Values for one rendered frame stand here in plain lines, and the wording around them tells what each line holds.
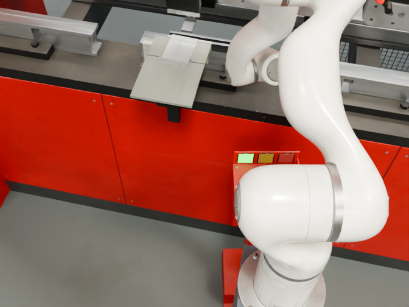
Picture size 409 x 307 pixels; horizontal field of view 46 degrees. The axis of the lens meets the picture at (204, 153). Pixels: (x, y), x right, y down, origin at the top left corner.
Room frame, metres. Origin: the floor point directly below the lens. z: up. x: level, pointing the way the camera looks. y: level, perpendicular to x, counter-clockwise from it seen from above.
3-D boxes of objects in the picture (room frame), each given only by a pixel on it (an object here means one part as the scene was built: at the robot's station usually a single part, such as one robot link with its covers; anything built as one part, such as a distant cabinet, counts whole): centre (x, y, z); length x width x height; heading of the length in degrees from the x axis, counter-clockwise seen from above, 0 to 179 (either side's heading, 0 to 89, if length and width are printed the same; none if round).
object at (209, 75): (1.13, 0.04, 0.89); 0.30 x 0.05 x 0.03; 79
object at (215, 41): (1.18, 0.02, 0.99); 0.20 x 0.03 x 0.03; 79
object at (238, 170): (0.79, -0.19, 0.75); 0.20 x 0.16 x 0.18; 92
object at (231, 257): (0.76, -0.19, 0.06); 0.25 x 0.20 x 0.12; 2
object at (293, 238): (0.38, -0.14, 1.30); 0.19 x 0.12 x 0.24; 91
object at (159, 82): (1.05, 0.10, 1.00); 0.26 x 0.18 x 0.01; 169
